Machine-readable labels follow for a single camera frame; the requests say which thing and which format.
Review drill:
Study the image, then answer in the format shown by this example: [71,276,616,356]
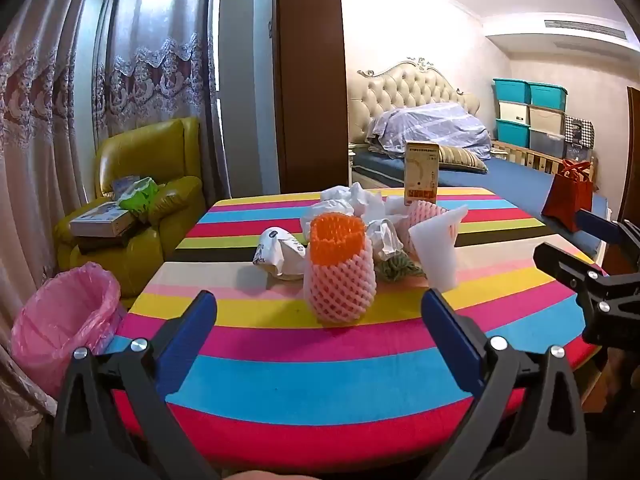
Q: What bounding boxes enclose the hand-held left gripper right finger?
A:
[420,287,588,480]

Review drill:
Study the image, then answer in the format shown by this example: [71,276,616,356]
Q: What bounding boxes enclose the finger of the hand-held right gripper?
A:
[574,209,640,257]
[532,241,640,357]

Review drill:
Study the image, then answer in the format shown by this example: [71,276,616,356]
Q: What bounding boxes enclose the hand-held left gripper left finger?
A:
[50,289,221,480]

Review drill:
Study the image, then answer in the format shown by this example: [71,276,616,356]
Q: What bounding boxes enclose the white foam sheet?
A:
[407,205,470,291]

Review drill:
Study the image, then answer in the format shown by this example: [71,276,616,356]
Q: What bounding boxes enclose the orange foam fruit net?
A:
[302,212,378,325]

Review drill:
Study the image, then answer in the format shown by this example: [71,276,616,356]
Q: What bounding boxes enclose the bin with pink bag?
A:
[10,261,123,396]

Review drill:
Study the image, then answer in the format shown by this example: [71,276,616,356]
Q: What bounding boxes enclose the yellow medicine box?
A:
[404,142,441,206]

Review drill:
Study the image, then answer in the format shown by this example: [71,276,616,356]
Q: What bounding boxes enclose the red gift bag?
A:
[542,159,595,233]

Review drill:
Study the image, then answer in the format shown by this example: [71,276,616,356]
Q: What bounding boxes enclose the brown wooden door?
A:
[620,85,640,226]

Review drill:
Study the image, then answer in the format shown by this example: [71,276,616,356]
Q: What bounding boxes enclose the blue bed mattress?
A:
[350,152,611,261]

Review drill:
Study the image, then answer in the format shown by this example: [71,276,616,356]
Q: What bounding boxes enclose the green mesh bag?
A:
[375,252,426,281]

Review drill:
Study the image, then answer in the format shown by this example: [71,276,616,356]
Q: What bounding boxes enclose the grey storage box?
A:
[527,127,566,156]

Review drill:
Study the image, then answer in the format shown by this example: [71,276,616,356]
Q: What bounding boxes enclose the houndstooth bag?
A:
[564,115,596,148]

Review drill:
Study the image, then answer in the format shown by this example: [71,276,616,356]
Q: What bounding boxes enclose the beige storage box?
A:
[497,101,531,125]
[529,105,567,133]

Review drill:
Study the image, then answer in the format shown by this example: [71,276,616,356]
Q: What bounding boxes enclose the teal storage box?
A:
[495,119,531,146]
[492,78,532,105]
[529,81,568,111]

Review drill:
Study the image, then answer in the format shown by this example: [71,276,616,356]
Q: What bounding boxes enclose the clear plastic bag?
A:
[365,217,406,263]

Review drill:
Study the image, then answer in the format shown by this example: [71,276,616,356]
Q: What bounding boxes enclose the striped tablecloth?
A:
[107,187,608,473]

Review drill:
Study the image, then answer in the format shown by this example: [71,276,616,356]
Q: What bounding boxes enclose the white printed plastic bag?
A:
[252,226,308,281]

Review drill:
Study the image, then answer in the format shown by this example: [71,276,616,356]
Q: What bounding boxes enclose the pink foam fruit net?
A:
[400,199,451,261]

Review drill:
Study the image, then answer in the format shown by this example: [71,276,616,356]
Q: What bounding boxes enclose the yellow leather armchair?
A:
[52,117,208,301]

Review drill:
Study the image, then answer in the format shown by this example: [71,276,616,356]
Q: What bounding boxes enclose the striped pillow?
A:
[437,147,488,173]

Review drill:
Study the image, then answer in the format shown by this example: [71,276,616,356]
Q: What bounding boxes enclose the flat white cardboard box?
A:
[69,201,136,238]

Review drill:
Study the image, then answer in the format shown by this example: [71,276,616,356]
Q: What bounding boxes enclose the green packet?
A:
[117,177,161,211]

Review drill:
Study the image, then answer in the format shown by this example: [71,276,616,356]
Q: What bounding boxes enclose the crumpled white plastic wrappers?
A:
[320,182,388,223]

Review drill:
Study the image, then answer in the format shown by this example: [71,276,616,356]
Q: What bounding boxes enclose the light blue duvet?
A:
[366,101,493,161]

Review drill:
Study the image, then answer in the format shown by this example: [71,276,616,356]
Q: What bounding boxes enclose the air vent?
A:
[544,19,627,41]

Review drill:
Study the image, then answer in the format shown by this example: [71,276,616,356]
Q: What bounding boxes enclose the tufted cream headboard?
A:
[346,56,481,146]

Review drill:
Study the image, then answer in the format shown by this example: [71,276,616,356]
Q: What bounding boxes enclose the pink lace curtain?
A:
[92,0,231,201]
[0,0,108,411]

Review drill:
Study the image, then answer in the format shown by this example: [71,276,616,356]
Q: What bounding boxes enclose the dark wooden partition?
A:
[272,0,351,196]

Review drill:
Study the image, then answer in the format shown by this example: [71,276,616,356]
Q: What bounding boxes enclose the wooden crib rail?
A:
[492,140,598,181]

